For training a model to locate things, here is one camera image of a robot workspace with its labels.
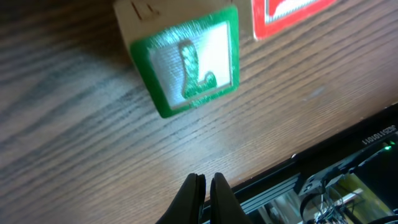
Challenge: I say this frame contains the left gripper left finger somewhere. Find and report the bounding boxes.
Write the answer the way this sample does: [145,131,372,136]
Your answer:
[156,173,206,224]

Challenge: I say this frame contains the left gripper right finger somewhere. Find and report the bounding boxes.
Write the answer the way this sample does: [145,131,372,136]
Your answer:
[210,172,251,224]

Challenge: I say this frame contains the white grapes picture block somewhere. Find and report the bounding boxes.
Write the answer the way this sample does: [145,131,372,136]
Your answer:
[113,0,239,118]

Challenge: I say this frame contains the red letter U block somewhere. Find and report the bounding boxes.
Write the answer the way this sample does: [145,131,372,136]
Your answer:
[233,0,338,41]

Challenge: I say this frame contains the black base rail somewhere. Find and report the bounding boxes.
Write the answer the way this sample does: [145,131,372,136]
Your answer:
[232,105,397,223]

